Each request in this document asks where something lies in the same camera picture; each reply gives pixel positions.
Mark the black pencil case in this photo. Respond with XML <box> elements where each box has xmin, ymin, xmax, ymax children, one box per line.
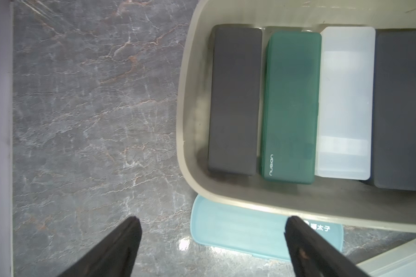
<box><xmin>367</xmin><ymin>29</ymin><xmax>416</xmax><ymax>191</ymax></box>
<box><xmin>208</xmin><ymin>26</ymin><xmax>262</xmax><ymax>176</ymax></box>

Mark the translucent pencil case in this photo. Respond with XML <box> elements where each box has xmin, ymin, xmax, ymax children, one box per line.
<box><xmin>357</xmin><ymin>239</ymin><xmax>416</xmax><ymax>277</ymax></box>
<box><xmin>315</xmin><ymin>26</ymin><xmax>376</xmax><ymax>181</ymax></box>

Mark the dark green pencil case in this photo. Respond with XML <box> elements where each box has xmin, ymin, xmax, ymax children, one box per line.
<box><xmin>260</xmin><ymin>31</ymin><xmax>322</xmax><ymax>185</ymax></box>

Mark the olive green storage box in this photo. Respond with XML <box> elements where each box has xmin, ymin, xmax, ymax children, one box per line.
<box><xmin>176</xmin><ymin>0</ymin><xmax>416</xmax><ymax>234</ymax></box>

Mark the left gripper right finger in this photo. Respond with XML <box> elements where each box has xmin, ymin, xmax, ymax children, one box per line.
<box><xmin>284</xmin><ymin>216</ymin><xmax>369</xmax><ymax>277</ymax></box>

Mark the teal blue pencil case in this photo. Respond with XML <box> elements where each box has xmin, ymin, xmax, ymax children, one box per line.
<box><xmin>190</xmin><ymin>194</ymin><xmax>344</xmax><ymax>262</ymax></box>

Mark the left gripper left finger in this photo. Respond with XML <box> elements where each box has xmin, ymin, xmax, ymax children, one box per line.
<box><xmin>60</xmin><ymin>217</ymin><xmax>142</xmax><ymax>277</ymax></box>

